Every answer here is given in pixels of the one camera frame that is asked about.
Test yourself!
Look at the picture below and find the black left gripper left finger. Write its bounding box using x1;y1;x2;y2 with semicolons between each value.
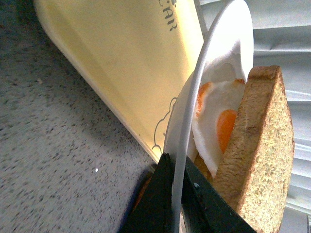
120;153;173;233

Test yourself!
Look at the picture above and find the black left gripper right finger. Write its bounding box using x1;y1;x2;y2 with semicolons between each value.
182;158;255;233

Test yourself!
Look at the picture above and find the bread slice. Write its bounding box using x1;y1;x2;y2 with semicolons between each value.
194;154;214;182
213;66;294;233

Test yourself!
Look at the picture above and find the white plate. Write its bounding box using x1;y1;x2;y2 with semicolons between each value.
164;0;254;233

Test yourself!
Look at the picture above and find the brown wooden tray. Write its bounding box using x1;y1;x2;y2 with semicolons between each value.
132;177;152;211

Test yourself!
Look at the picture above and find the fried egg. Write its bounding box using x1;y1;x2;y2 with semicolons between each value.
188;42;247;178

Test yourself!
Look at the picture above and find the yellow bear tray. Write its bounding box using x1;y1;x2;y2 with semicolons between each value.
34;0;203;161

